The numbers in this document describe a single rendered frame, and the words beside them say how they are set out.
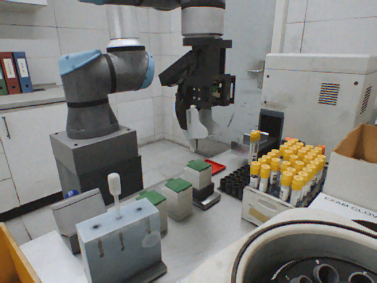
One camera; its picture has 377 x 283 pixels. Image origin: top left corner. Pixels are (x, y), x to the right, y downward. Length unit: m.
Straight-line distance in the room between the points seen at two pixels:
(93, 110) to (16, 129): 1.33
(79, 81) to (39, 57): 1.93
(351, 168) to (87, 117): 0.62
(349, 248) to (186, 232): 0.25
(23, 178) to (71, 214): 1.70
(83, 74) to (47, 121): 1.36
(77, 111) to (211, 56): 0.43
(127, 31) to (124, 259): 0.59
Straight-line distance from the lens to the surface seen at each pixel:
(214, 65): 0.41
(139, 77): 0.75
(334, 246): 0.34
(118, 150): 0.72
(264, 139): 0.77
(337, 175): 0.48
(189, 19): 0.42
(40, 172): 2.14
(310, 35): 2.16
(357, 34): 2.08
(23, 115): 2.00
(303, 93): 0.77
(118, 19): 0.76
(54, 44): 2.67
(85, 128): 0.71
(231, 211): 0.51
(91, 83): 0.70
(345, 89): 0.74
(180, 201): 0.46
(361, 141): 0.70
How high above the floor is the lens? 1.18
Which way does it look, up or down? 20 degrees down
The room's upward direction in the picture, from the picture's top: straight up
